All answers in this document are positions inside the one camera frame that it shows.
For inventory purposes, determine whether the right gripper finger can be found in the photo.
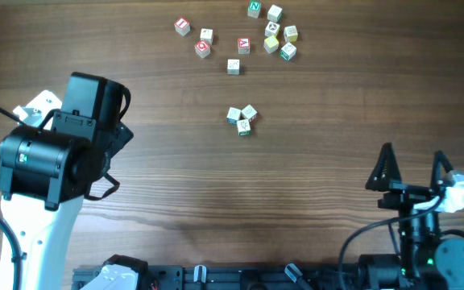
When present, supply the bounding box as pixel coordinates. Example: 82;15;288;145
430;151;454;193
365;143;402;192

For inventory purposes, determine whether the wooden block blue side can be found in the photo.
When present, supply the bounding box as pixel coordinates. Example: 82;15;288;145
226;107;242;124

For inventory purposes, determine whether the wooden block red U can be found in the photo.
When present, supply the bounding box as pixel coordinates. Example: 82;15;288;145
241;105;258;122

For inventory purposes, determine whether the wooden block green picture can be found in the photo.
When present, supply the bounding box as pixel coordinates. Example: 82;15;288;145
236;119;251;136

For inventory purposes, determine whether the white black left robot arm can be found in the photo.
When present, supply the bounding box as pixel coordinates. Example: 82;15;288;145
0;72;134;289

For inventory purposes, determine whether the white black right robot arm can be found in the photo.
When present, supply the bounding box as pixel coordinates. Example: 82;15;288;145
358;143;464;289

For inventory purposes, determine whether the wooden block red I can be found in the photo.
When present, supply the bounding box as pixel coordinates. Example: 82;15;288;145
174;18;191;36

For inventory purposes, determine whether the wooden block red Q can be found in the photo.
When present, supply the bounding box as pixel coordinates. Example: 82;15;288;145
195;40;211;59

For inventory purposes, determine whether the wooden block small picture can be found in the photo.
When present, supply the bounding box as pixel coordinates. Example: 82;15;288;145
200;28;213;44

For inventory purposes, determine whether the wooden block green side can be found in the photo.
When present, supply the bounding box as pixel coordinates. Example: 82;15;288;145
280;43;296;61

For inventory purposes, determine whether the wooden block plain picture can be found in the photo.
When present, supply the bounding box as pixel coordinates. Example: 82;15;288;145
227;59;240;75

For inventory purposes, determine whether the wooden block yellow edge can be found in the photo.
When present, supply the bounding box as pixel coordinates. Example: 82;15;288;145
284;25;298;43

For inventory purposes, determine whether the yellow top wooden block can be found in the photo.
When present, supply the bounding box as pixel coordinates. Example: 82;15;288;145
263;35;280;54

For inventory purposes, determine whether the wooden block red A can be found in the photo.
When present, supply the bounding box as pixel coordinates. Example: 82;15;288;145
238;38;251;55

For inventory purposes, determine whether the wooden block brown face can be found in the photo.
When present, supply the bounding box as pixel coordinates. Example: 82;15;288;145
264;21;280;37

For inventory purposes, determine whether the wooden block green edge top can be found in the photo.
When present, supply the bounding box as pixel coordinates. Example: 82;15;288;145
267;5;283;23

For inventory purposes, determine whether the wooden block green N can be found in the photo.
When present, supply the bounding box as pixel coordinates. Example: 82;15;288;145
247;0;262;19

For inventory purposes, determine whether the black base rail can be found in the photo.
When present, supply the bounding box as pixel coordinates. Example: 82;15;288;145
71;264;367;290

